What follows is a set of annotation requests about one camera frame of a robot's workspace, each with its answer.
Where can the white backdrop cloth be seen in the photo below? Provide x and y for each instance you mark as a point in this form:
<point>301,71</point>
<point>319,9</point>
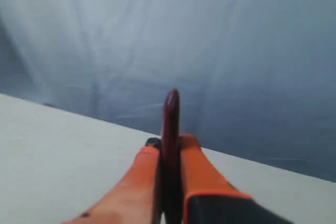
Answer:
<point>256,77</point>

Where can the dark brown wooden spoon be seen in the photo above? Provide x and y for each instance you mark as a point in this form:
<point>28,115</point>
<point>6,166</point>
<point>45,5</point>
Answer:
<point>171,167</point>

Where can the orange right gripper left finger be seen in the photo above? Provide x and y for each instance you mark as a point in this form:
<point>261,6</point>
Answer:
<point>136,197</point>

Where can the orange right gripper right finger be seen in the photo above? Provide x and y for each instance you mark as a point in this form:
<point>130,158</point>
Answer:
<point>209,197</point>

